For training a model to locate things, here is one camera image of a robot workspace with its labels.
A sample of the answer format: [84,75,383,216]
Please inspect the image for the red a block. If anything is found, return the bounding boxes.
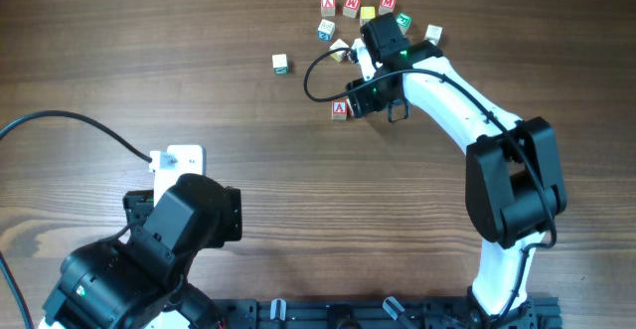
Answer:
[331,100,349,120]
[320,0,337,18]

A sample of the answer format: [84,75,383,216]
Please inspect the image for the white blue C block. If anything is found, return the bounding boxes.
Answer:
[347,98,355,117]

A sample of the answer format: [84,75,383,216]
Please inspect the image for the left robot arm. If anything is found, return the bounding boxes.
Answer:
[41,174,242,328]

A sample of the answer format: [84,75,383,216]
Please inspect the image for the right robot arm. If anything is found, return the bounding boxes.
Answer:
[346,14,566,328]

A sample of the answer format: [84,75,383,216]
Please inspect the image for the white yellow-sided block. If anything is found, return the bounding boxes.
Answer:
[329,39,350,63]

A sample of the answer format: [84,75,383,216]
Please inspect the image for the green block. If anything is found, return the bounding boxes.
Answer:
[396,12,412,35]

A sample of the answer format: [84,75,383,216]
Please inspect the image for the white block far right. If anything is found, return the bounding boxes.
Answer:
[424,25,443,46]

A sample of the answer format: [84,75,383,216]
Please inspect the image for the yellow block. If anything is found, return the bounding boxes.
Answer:
[360,6,376,26]

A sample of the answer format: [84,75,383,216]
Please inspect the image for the white blue-sided block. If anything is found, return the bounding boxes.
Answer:
[317,19,336,41]

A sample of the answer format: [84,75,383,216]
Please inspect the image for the red M block right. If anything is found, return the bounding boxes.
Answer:
[379,0,397,15]

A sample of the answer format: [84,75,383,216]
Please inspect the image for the red m block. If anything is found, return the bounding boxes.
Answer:
[379,0,397,15]
[342,0,361,19]

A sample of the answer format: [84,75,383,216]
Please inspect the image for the red M block left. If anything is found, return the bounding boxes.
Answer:
[342,0,361,19]

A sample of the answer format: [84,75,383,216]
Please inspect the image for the white green-sided block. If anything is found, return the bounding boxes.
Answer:
[271,54,289,75]

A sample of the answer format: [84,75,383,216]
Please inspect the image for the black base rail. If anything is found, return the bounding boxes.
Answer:
[208,296,562,329]

